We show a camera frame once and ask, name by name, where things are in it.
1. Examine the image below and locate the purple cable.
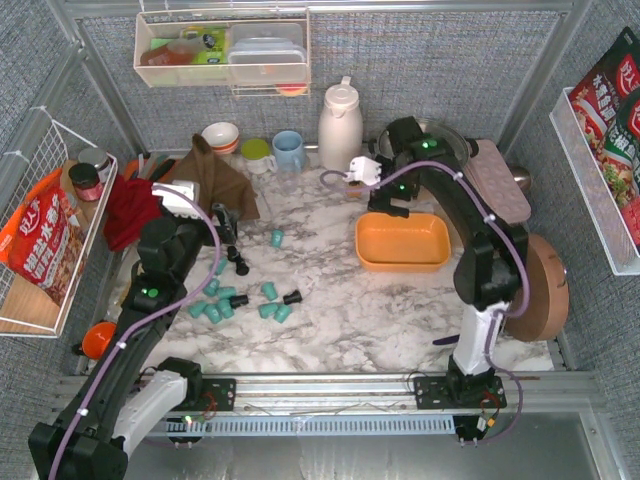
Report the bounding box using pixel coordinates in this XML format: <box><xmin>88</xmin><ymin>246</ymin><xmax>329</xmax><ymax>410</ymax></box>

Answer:
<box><xmin>47</xmin><ymin>185</ymin><xmax>222</xmax><ymax>480</ymax></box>
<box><xmin>319</xmin><ymin>160</ymin><xmax>532</xmax><ymax>446</ymax></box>

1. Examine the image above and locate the white thermos jug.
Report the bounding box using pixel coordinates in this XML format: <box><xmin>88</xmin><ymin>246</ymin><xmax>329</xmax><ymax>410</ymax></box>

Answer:
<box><xmin>318</xmin><ymin>76</ymin><xmax>363</xmax><ymax>172</ymax></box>

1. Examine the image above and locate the white orange striped bowl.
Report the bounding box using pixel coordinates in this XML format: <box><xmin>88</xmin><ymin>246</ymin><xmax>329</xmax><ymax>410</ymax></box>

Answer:
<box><xmin>201</xmin><ymin>122</ymin><xmax>240</xmax><ymax>155</ymax></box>

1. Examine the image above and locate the orange plastic cup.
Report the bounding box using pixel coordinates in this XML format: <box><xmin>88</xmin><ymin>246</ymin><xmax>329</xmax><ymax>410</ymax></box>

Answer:
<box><xmin>81</xmin><ymin>321</ymin><xmax>116</xmax><ymax>360</ymax></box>

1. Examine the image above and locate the red cloth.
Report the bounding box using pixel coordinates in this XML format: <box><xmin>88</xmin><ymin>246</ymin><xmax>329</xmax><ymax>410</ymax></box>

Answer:
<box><xmin>103</xmin><ymin>174</ymin><xmax>170</xmax><ymax>252</ymax></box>

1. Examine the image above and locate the teal coffee capsule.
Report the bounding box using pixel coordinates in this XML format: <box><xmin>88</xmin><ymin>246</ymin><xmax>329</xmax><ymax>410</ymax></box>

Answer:
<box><xmin>274</xmin><ymin>304</ymin><xmax>292</xmax><ymax>324</ymax></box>
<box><xmin>270</xmin><ymin>229</ymin><xmax>284</xmax><ymax>249</ymax></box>
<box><xmin>215</xmin><ymin>258</ymin><xmax>228</xmax><ymax>275</ymax></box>
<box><xmin>188</xmin><ymin>301</ymin><xmax>209</xmax><ymax>319</ymax></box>
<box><xmin>261</xmin><ymin>282</ymin><xmax>278</xmax><ymax>301</ymax></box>
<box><xmin>216</xmin><ymin>287</ymin><xmax>237</xmax><ymax>299</ymax></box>
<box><xmin>203</xmin><ymin>303</ymin><xmax>223</xmax><ymax>324</ymax></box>
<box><xmin>202</xmin><ymin>278</ymin><xmax>220</xmax><ymax>297</ymax></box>
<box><xmin>216</xmin><ymin>298</ymin><xmax>234</xmax><ymax>319</ymax></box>
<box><xmin>258</xmin><ymin>303</ymin><xmax>279</xmax><ymax>319</ymax></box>

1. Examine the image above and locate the blue mug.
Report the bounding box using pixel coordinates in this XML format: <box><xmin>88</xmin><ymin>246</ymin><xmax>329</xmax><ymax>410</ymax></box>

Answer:
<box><xmin>272</xmin><ymin>130</ymin><xmax>307</xmax><ymax>172</ymax></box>

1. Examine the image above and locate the glass jar silver lid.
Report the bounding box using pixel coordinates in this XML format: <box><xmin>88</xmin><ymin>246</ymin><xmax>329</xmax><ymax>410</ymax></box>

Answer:
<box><xmin>78</xmin><ymin>147</ymin><xmax>111</xmax><ymax>183</ymax></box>

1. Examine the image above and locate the red jar black lid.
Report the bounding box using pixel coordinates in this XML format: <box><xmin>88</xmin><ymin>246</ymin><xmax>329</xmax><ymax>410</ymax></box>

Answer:
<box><xmin>68</xmin><ymin>163</ymin><xmax>103</xmax><ymax>202</ymax></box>

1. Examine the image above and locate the green lidded white cup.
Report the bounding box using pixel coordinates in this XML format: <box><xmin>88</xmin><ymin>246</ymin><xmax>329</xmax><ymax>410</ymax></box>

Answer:
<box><xmin>241</xmin><ymin>138</ymin><xmax>277</xmax><ymax>175</ymax></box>

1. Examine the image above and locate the orange plastic basket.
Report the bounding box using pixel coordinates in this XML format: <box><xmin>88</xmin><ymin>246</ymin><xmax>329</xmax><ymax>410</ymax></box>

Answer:
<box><xmin>355</xmin><ymin>212</ymin><xmax>451</xmax><ymax>273</ymax></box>

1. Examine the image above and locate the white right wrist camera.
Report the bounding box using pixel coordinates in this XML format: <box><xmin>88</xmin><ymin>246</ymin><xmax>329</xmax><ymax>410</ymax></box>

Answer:
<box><xmin>346</xmin><ymin>156</ymin><xmax>382</xmax><ymax>186</ymax></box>

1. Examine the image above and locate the pink egg tray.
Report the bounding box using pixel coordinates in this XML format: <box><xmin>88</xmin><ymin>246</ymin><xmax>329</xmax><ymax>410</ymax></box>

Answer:
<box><xmin>463</xmin><ymin>139</ymin><xmax>531</xmax><ymax>225</ymax></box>

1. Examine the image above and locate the steel round object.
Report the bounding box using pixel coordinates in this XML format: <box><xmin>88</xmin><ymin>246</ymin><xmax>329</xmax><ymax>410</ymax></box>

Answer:
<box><xmin>509</xmin><ymin>165</ymin><xmax>533</xmax><ymax>193</ymax></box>

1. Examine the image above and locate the white wire basket left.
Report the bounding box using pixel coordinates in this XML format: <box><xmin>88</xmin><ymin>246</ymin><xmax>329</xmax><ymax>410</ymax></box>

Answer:
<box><xmin>1</xmin><ymin>111</ymin><xmax>118</xmax><ymax>338</ymax></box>

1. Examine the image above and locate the orange juice bottle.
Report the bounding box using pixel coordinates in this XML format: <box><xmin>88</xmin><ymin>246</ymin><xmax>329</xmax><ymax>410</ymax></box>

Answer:
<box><xmin>347</xmin><ymin>182</ymin><xmax>362</xmax><ymax>198</ymax></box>

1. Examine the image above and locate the black coffee capsule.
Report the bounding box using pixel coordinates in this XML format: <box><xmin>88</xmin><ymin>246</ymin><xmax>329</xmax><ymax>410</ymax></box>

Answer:
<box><xmin>229</xmin><ymin>295</ymin><xmax>249</xmax><ymax>309</ymax></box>
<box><xmin>283</xmin><ymin>290</ymin><xmax>303</xmax><ymax>305</ymax></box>
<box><xmin>234</xmin><ymin>256</ymin><xmax>250</xmax><ymax>276</ymax></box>
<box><xmin>227</xmin><ymin>245</ymin><xmax>241</xmax><ymax>263</ymax></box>

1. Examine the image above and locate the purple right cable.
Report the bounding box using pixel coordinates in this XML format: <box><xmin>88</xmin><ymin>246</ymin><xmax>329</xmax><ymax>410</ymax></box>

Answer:
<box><xmin>319</xmin><ymin>160</ymin><xmax>532</xmax><ymax>446</ymax></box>

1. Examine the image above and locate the steel pot with lid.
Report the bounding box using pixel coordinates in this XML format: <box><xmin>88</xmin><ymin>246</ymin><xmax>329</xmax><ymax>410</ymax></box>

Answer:
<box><xmin>369</xmin><ymin>118</ymin><xmax>479</xmax><ymax>167</ymax></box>

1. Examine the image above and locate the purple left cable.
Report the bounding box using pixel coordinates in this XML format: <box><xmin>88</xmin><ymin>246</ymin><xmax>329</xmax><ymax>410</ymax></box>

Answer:
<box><xmin>47</xmin><ymin>185</ymin><xmax>222</xmax><ymax>480</ymax></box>

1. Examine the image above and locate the brown cloth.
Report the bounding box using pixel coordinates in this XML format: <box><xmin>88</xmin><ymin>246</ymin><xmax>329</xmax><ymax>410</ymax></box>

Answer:
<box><xmin>169</xmin><ymin>134</ymin><xmax>260</xmax><ymax>221</ymax></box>

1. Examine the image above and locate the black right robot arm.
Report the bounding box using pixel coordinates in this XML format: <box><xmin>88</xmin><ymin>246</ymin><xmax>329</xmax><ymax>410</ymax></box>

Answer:
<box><xmin>367</xmin><ymin>116</ymin><xmax>531</xmax><ymax>376</ymax></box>

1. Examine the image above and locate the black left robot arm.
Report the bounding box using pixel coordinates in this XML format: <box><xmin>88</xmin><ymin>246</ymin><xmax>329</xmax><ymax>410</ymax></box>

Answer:
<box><xmin>28</xmin><ymin>215</ymin><xmax>221</xmax><ymax>479</ymax></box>

